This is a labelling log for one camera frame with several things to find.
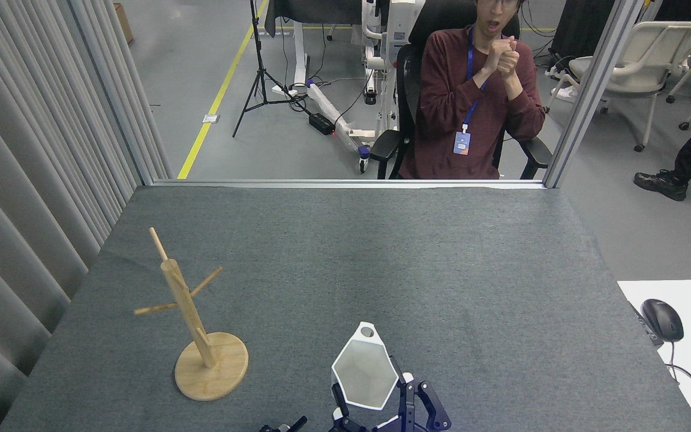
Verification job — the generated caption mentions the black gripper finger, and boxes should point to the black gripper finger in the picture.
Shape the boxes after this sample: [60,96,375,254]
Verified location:
[389,357,453,432]
[329,382,371,432]
[260,415,309,432]

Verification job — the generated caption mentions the white hexagonal cup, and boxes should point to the white hexagonal cup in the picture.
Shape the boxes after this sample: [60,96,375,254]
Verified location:
[331,322,401,412]

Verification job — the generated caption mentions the wooden cup rack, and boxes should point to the wooden cup rack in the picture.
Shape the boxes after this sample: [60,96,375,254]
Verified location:
[134,227,249,401]

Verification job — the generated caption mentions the person's right hand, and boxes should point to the person's right hand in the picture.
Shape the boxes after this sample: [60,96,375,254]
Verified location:
[484,37,510,76]

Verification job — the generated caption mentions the person's left hand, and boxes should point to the person's left hand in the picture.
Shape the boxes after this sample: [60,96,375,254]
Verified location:
[498,35,522,78]

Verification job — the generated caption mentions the dark grey table mat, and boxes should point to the dark grey table mat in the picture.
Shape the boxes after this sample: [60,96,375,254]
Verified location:
[0,184,691,432]

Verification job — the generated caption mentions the black slim device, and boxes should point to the black slim device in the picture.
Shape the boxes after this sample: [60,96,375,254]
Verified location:
[629,301,665,347]

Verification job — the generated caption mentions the black computer mouse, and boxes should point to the black computer mouse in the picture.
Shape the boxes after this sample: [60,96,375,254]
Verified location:
[641,298,685,344]

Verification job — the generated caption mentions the black office chair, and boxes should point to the black office chair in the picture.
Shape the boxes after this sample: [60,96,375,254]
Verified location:
[369,0,554,180]

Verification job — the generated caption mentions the seated person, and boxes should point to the seated person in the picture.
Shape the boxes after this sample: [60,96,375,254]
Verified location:
[399,0,548,180]

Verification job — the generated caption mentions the black tripod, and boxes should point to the black tripod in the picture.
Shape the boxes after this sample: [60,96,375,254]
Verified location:
[232,0,311,139]

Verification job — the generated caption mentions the white-legged desk with dark cloth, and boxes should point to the white-legged desk with dark cloth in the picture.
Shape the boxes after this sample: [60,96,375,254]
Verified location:
[264,0,364,97]

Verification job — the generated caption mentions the white wheeled stand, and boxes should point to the white wheeled stand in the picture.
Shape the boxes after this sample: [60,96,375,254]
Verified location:
[307,0,428,175]

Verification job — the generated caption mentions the grey curtain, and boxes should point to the grey curtain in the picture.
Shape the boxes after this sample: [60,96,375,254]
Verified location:
[0,0,173,430]

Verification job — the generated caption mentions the white armchair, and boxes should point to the white armchair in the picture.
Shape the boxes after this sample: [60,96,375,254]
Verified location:
[567,21,691,152]

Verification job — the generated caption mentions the cardboard box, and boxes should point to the cardboard box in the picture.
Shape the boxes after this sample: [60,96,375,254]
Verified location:
[112,2,135,44]

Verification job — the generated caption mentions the silver table rail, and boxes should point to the silver table rail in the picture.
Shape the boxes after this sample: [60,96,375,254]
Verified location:
[152,178,548,191]

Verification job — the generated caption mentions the blue lanyard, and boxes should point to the blue lanyard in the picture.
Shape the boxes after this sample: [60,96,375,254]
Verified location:
[463,25,491,130]

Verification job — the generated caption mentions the silver aluminium post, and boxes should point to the silver aluminium post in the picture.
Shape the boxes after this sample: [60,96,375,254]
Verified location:
[542,0,647,190]

